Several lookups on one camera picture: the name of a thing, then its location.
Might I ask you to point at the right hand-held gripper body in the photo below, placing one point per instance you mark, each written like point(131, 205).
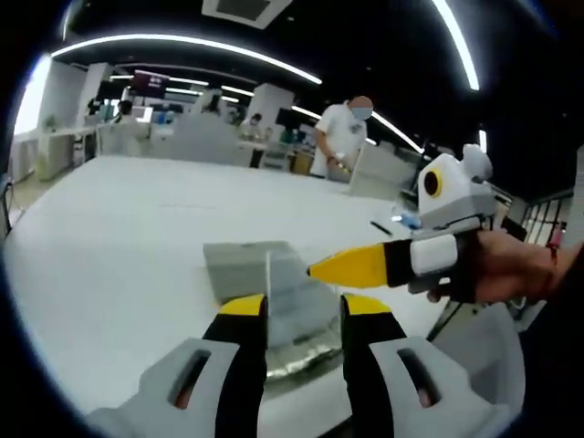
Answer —
point(461, 201)

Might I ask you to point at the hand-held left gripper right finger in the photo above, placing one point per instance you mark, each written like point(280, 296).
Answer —
point(401, 401)

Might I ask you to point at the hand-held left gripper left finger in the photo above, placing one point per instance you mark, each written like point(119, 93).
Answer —
point(182, 401)

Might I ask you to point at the clear plastic divider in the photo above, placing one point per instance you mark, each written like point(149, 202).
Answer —
point(292, 310)

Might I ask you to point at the grey transparent dual guide fixture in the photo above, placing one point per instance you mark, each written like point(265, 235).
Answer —
point(237, 269)

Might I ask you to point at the person's right hand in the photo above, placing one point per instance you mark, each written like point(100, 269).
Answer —
point(506, 269)

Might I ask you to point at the black pen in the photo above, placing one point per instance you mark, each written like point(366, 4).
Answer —
point(381, 228)

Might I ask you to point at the blue packet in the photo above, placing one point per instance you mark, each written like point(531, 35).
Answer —
point(407, 220)

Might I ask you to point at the white panel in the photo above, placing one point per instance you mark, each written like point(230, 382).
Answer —
point(381, 175)

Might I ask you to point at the black glass railing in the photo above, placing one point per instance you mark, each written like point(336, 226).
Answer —
point(545, 219)

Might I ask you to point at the person's black clothing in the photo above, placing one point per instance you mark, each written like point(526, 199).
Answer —
point(556, 347)

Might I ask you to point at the curved ceiling light strip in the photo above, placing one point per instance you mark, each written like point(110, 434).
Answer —
point(461, 41)
point(182, 42)

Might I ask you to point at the grey partition panel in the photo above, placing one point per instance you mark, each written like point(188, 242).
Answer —
point(212, 141)

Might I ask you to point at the ceiling air vent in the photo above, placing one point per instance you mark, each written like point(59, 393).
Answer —
point(246, 11)

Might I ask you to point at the purple wall screen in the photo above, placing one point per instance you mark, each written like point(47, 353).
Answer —
point(151, 83)

